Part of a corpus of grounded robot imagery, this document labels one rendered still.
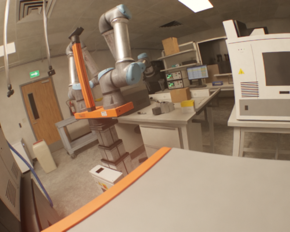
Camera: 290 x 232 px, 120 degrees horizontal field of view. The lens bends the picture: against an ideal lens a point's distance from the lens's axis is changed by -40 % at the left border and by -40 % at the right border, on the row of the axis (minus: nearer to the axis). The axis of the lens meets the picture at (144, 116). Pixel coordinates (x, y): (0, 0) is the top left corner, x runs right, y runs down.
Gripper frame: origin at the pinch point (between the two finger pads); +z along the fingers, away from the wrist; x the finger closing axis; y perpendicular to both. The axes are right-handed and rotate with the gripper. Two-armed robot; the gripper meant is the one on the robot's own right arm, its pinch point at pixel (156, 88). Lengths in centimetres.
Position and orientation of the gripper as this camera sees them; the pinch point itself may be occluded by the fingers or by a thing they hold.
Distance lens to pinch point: 116.4
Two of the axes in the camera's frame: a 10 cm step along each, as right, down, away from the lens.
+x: 7.6, 1.3, -6.4
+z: 3.7, 7.2, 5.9
